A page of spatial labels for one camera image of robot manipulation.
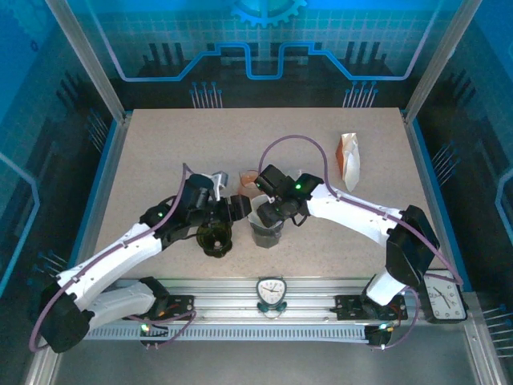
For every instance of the dark green dripper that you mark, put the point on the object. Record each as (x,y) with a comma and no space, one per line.
(214,244)

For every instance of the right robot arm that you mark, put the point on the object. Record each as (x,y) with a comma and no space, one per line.
(352,212)

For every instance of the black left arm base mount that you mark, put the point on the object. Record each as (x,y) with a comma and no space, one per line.
(176,306)

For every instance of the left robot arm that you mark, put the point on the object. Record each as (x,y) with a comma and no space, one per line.
(112,252)

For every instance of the blue edged table side rail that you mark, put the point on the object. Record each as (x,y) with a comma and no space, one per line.
(116,152)
(413,136)

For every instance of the small white clock green base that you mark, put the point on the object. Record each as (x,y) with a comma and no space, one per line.
(271,292)

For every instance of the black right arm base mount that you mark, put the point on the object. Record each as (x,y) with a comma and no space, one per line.
(348,308)

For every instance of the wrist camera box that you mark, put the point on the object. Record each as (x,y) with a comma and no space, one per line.
(198,184)
(272,178)

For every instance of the coffee filter packet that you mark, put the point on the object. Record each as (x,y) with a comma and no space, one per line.
(350,168)

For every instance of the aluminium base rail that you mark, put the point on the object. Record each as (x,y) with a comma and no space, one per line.
(224,297)

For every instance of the aluminium frame post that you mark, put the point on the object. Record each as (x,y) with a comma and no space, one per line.
(88,60)
(437,60)

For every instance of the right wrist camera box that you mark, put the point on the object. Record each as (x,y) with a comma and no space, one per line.
(272,178)

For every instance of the white paper coffee filter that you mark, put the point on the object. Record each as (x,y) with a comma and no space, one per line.
(254,216)

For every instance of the orange glass pitcher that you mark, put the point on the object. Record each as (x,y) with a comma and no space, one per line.
(246,184)

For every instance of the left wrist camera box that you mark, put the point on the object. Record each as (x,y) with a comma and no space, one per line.
(198,184)

